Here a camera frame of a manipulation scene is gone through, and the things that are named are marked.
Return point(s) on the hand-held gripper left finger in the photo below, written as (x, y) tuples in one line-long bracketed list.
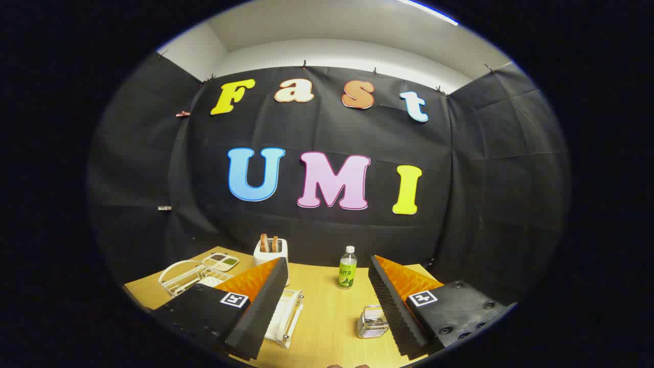
[(260, 312)]

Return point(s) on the green label drink bottle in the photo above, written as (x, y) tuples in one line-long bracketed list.
[(347, 268)]

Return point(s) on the toasted bread slice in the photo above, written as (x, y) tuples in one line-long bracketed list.
[(275, 244), (263, 243)]

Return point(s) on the white divided seasoning tray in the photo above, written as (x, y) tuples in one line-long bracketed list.
[(220, 261)]

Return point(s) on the black backdrop cloth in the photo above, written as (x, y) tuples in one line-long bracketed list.
[(332, 133)]

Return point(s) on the white toaster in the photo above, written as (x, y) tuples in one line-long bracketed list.
[(268, 259)]

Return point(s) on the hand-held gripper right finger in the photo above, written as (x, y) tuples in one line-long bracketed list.
[(393, 312)]

